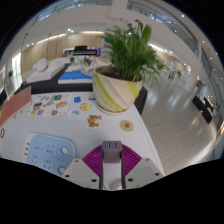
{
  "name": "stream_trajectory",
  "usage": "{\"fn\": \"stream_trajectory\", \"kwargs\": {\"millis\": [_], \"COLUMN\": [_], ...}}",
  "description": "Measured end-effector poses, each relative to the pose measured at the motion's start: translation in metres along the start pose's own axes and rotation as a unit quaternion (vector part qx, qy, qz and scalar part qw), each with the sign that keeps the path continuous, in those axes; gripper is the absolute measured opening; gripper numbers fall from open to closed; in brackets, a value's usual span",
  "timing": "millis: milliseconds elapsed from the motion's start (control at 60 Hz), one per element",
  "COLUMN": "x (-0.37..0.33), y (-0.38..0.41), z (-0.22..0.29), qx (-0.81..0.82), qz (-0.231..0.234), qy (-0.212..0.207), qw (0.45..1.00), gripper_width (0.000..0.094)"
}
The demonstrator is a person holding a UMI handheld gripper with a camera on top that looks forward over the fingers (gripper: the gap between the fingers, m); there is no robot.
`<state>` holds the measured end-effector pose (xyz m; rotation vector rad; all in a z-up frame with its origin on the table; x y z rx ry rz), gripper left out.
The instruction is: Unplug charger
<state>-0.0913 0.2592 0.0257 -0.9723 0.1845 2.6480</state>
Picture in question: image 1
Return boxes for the yellow sticker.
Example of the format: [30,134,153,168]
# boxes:
[79,102,93,112]

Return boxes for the ceiling spot lights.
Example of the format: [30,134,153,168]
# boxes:
[19,13,221,68]

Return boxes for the flat pink board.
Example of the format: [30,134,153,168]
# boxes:
[0,85,33,128]

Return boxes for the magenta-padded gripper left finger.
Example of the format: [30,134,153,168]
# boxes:
[62,144,105,191]

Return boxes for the low black platform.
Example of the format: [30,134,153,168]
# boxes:
[14,63,149,116]

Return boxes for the potted palm in striped pot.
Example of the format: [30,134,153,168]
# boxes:
[92,20,168,116]

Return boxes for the group of black chairs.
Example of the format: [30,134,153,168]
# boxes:
[191,94,220,125]

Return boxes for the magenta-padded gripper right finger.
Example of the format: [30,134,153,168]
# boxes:
[120,144,165,191]

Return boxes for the orange-brown sticker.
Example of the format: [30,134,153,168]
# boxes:
[86,114,104,129]

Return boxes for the model on blue base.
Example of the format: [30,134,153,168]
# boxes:
[57,68,95,85]

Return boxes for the white sculpture on white base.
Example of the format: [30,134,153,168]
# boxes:
[25,57,68,85]

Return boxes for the black piano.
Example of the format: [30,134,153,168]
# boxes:
[62,45,102,58]

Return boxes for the colourful sticker sheet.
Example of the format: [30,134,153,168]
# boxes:
[26,93,73,118]

